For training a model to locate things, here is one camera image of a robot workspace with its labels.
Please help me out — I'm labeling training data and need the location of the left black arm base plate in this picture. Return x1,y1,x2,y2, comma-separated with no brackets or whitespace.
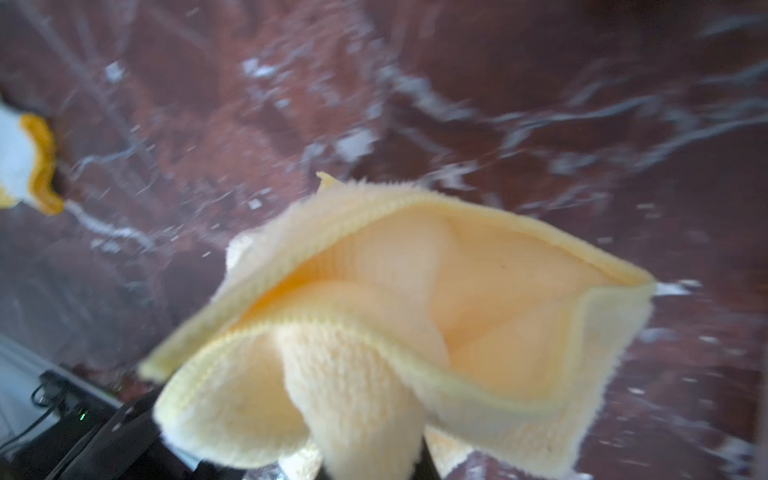
0,370,199,480

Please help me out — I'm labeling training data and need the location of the yellow microfiber cloth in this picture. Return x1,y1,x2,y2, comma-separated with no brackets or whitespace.
138,175,656,479

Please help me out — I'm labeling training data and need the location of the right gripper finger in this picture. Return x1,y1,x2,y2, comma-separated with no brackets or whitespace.
315,438,442,480

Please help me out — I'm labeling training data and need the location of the yellow white work glove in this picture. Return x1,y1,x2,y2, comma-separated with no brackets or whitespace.
1,99,64,216

